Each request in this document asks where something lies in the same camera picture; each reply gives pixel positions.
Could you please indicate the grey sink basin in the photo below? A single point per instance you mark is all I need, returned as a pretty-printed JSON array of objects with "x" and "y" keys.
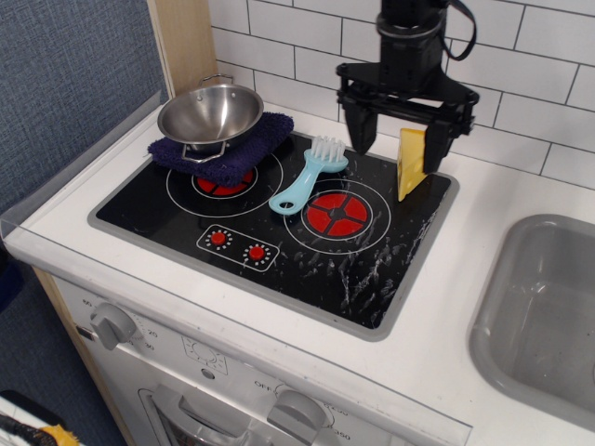
[{"x": 533, "y": 338}]

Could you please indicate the grey right oven knob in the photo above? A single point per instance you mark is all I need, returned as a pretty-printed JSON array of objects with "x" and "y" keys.
[{"x": 298, "y": 416}]

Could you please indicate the silver oven door handle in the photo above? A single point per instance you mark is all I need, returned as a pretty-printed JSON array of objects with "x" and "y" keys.
[{"x": 196, "y": 418}]

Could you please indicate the stainless steel bowl with handles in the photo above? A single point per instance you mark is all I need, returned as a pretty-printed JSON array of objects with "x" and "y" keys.
[{"x": 211, "y": 120}]

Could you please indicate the grey oven knob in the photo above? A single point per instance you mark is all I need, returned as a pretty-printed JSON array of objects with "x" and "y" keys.
[
  {"x": 112, "y": 325},
  {"x": 298, "y": 416}
]

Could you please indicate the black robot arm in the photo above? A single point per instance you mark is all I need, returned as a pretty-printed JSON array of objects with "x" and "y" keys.
[{"x": 425, "y": 14}]

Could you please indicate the light blue dish brush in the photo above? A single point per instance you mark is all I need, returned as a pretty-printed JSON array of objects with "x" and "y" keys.
[{"x": 326, "y": 155}]

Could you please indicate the black toy stove top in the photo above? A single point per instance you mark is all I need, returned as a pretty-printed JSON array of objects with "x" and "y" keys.
[{"x": 348, "y": 258}]

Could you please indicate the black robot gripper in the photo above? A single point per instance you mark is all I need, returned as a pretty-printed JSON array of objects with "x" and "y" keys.
[{"x": 407, "y": 83}]

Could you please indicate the yellow object at bottom left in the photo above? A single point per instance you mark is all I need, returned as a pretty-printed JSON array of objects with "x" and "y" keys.
[{"x": 61, "y": 436}]

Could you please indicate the yellow toy cheese wedge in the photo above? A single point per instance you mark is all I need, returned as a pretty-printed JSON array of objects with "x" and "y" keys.
[{"x": 410, "y": 162}]

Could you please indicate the grey left oven knob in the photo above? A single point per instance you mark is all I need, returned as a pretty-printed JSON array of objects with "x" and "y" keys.
[{"x": 112, "y": 325}]

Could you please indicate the wooden side post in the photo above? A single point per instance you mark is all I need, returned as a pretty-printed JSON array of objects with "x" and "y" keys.
[{"x": 185, "y": 43}]

